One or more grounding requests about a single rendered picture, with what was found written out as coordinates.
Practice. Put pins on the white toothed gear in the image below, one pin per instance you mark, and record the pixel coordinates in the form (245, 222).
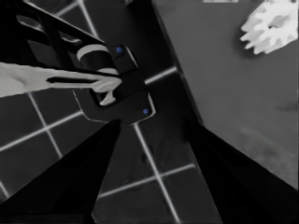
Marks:
(288, 31)

